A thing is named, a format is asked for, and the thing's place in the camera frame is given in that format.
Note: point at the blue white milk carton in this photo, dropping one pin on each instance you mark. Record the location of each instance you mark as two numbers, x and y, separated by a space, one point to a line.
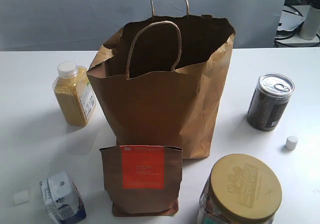
62 200

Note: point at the white cylinder in background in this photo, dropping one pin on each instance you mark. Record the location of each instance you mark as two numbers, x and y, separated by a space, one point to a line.
311 24

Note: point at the small white cube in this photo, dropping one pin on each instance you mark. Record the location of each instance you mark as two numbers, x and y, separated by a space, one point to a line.
21 197

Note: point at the jar with gold lid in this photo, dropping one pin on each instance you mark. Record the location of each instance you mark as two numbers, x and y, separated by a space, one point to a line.
240 189

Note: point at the dark grain pull-tab can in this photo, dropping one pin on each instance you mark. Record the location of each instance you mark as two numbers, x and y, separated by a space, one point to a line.
269 101

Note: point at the brown paper shopping bag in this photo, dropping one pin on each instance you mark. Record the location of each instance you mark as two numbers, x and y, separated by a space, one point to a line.
159 81

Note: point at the brown pouch with red label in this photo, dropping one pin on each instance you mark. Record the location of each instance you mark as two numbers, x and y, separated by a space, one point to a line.
142 180

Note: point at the yellow grain plastic bottle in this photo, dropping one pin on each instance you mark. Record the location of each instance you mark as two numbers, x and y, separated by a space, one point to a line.
74 93

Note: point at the small white bottle cap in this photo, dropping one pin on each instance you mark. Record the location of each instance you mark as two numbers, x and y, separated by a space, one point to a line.
291 142

